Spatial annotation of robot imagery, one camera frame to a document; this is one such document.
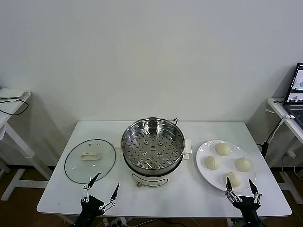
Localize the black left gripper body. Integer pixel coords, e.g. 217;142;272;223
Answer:
75;195;106;227

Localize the white side table with cloth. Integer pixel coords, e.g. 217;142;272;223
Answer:
0;88;56;201

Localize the white steamed baozi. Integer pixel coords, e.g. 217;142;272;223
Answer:
205;155;221;170
234;157;253;173
214;142;232;157
224;172;241;189

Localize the stainless steel steamer basket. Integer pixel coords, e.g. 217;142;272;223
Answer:
121;117;186;173

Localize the white cloth bag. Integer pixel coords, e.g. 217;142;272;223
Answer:
0;87;32;103

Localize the white laptop cable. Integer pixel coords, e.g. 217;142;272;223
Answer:
266;109;295;144

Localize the black cable loop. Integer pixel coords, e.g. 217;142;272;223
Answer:
0;98;28;116

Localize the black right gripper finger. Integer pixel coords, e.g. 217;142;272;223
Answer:
248;179;263;204
224;176;242;204

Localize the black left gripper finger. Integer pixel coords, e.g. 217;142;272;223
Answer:
81;172;101;202
98;183;120;213

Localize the white side table with laptop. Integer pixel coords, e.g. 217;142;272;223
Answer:
267;97;303;204

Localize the dark open laptop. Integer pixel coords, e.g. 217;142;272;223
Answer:
283;62;303;130

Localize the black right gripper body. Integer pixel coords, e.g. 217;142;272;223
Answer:
232;195;263;227

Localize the round glass pot lid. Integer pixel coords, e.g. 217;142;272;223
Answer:
64;138;116;184

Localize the white round plate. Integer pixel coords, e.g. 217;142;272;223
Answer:
196;140;257;192

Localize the black upright stand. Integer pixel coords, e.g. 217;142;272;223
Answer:
257;141;269;166

